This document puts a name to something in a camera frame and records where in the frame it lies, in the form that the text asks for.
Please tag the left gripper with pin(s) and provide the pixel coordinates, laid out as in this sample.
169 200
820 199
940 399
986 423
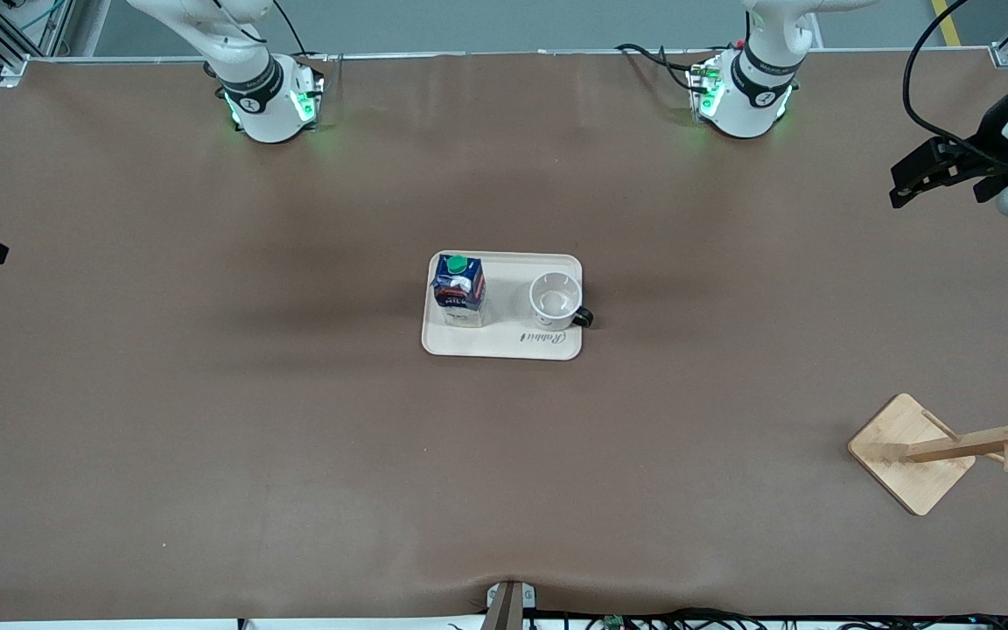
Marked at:
991 131

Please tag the blue milk carton green cap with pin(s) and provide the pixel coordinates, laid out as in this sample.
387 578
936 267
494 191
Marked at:
458 289

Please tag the wooden cup rack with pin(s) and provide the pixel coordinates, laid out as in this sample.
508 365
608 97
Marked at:
911 451

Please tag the brown table cover sheet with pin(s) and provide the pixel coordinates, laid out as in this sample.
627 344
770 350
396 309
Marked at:
294 437

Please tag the cream plastic tray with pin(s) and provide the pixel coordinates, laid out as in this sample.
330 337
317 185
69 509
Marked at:
504 341

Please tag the wooden post metal bracket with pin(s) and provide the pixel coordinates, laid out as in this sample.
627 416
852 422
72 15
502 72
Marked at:
511 605

